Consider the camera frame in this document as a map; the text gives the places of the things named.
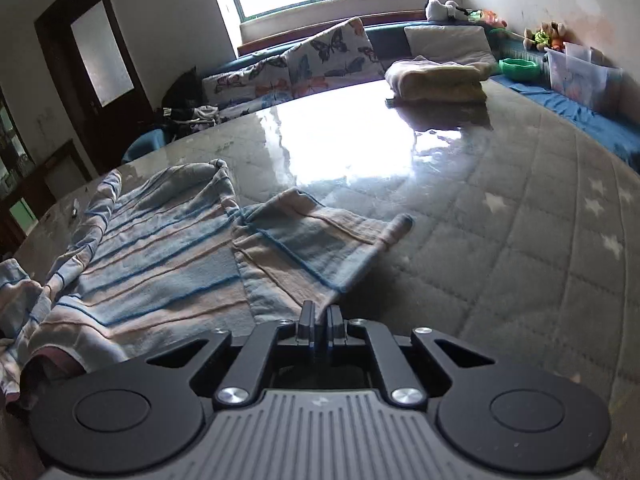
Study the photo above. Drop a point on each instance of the dark wooden door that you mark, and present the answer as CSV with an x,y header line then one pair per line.
x,y
94,76

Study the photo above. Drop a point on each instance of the small plush toys group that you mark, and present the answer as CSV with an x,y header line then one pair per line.
x,y
549,35

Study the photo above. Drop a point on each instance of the black bag on sofa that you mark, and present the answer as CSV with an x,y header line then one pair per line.
x,y
183,109

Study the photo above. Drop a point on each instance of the white plush toy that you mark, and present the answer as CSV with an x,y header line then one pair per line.
x,y
450,11

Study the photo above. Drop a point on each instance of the green plastic basin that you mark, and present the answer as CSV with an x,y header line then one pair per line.
x,y
520,70

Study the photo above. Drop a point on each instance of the butterfly print cushion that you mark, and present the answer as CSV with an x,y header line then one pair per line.
x,y
264,83
335,58

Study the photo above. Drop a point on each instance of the folded cream yellow blanket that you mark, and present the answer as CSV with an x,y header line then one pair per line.
x,y
450,82

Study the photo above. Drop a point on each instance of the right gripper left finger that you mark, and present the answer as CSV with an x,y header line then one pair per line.
x,y
306,327

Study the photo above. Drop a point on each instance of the striped blue pink garment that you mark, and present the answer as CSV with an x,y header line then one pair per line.
x,y
173,258

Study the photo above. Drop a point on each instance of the clear plastic storage box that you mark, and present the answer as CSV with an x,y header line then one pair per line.
x,y
579,73

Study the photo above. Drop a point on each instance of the grey white pillow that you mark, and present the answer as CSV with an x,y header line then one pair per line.
x,y
441,44

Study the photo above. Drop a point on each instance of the blue sofa bench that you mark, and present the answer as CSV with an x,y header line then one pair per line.
x,y
390,44

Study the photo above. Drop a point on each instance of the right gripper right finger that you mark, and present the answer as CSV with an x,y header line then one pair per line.
x,y
335,326

